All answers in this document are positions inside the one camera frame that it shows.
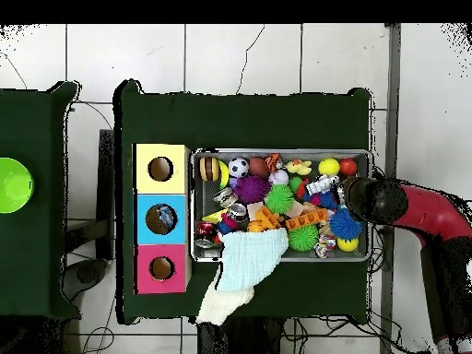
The light blue muslin cloth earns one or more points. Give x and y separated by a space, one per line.
247 258

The crushed clear plastic bottle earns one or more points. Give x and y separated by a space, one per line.
165 217

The cream muslin cloth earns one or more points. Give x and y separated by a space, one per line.
221 306

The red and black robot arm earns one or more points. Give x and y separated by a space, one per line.
424 214

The wooden box with three holes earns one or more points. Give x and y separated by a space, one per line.
142 221

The purple spiky ball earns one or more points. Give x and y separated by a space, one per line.
252 190

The small soccer ball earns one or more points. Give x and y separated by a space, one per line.
239 167

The toy hamburger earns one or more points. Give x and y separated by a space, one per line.
209 169

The green spiky ball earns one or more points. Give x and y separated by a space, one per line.
279 199

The crushed red soda can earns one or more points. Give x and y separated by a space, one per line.
205 229

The dark green table cloth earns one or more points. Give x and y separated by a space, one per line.
239 121

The yellow ball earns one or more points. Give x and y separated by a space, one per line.
329 166

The blue furry puffer ball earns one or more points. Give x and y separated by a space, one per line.
346 224

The orange ball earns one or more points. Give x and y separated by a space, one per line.
348 166

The black upright panel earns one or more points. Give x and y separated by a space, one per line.
107 166

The dark grey stand base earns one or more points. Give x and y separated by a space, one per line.
86 274

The green clothed side table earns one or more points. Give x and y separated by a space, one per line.
37 121

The green plastic bowl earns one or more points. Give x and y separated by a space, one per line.
13 186

